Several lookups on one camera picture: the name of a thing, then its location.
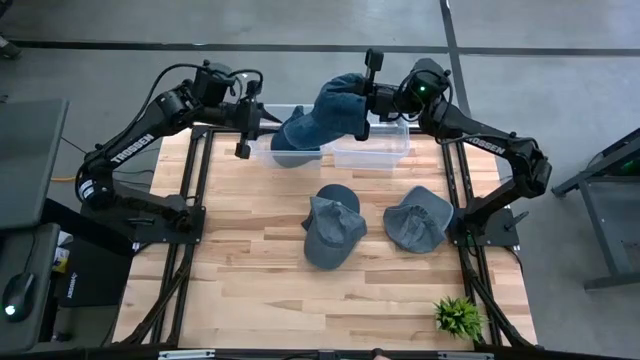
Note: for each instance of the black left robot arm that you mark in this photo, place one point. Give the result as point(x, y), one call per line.
point(132, 147)

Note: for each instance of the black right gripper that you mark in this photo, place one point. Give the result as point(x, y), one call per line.
point(385, 102)

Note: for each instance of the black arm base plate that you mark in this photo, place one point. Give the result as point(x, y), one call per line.
point(500, 232)
point(150, 232)

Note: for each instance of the small artificial green plant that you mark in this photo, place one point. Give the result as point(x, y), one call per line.
point(457, 317)

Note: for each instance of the dark grey draped garment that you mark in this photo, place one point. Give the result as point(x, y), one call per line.
point(340, 192)

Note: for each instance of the light grey denim cap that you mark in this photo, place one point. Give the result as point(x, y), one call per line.
point(417, 222)

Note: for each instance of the small yellow box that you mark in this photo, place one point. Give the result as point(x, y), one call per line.
point(61, 260)

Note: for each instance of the black case with logo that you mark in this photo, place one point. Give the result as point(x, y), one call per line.
point(100, 275)

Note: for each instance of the grey metal stand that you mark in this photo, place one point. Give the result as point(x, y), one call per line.
point(601, 230)

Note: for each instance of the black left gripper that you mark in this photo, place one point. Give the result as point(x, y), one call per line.
point(250, 115)

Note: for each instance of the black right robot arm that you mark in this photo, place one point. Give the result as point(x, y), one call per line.
point(487, 145)

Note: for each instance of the black aluminium frame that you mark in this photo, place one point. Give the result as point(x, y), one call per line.
point(200, 165)

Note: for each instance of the black computer mouse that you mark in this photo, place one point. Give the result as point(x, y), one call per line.
point(19, 295)

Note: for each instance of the blue denim cap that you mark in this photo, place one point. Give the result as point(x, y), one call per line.
point(325, 115)

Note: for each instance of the black box with green lights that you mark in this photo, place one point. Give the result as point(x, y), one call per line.
point(629, 166)

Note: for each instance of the silver aluminium bracket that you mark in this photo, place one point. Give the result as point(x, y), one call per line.
point(465, 356)
point(187, 355)

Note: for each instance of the dark computer monitor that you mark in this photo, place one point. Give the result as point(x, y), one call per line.
point(30, 160)

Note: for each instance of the dark computer desk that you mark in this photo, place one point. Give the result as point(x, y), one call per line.
point(42, 300)

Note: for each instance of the dark blue cap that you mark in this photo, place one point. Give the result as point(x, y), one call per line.
point(290, 157)

